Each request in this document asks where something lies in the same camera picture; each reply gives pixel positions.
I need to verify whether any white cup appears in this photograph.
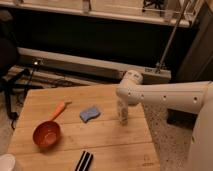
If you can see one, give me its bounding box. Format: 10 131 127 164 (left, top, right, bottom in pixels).
0 154 16 171

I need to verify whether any black striped object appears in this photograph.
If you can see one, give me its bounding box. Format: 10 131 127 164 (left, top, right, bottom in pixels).
75 151 93 171

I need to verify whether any white baseboard rail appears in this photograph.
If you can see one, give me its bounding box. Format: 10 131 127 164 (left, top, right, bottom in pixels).
18 47 171 84

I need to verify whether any black office chair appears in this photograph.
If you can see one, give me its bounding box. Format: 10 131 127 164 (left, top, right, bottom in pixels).
0 10 42 129

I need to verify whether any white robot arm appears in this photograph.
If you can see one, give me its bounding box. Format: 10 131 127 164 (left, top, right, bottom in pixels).
116 70 213 171

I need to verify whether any small silver bottle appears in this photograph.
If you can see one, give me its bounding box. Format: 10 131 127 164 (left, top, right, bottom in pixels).
117 99 128 125

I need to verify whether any orange measuring cup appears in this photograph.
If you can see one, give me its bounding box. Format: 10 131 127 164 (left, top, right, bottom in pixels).
32 101 71 148

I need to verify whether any metal pole stand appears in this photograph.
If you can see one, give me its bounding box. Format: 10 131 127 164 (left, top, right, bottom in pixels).
155 0 190 74

